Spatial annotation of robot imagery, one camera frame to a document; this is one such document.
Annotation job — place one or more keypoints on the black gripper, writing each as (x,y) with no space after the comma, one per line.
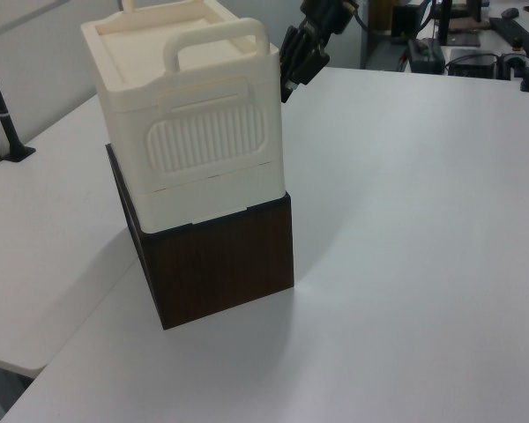
(328,15)

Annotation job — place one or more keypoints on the cream plastic cabinet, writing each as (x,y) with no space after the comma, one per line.
(194,97)

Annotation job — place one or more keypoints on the black upright box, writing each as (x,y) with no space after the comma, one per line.
(400,24)

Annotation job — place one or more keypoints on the black monitor stand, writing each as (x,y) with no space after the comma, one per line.
(444,22)

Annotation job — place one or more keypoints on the black electronics box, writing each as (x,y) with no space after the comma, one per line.
(471,66)

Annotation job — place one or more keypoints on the black keyboard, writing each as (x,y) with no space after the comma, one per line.
(513,31)

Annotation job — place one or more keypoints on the black computer mouse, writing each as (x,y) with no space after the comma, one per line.
(510,12)

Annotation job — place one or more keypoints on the dark brown wooden drawer box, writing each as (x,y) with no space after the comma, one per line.
(220,264)

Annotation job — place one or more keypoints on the black camera pole with clamp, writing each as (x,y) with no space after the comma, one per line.
(2,112)

